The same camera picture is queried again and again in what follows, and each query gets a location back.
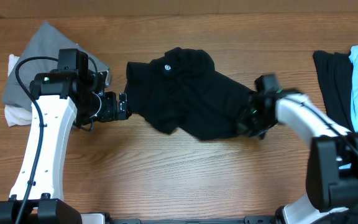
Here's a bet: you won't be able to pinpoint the black t-shirt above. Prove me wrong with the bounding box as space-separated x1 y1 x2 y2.
125 47 252 141

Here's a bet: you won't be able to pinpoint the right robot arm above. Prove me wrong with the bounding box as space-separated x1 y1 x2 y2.
237 74 358 224

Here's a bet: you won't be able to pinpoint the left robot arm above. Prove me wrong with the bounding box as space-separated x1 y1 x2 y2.
0 49 131 224

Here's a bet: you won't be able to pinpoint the black garment in pile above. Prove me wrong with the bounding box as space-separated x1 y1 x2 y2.
312 50 358 224

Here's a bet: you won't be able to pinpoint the grey folded trousers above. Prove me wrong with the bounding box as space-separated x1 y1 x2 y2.
2 21 111 113

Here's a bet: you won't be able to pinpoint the white folded cloth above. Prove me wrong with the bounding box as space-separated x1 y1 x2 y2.
4 54 32 127

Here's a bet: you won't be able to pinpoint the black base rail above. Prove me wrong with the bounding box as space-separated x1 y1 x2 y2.
79 212 284 224

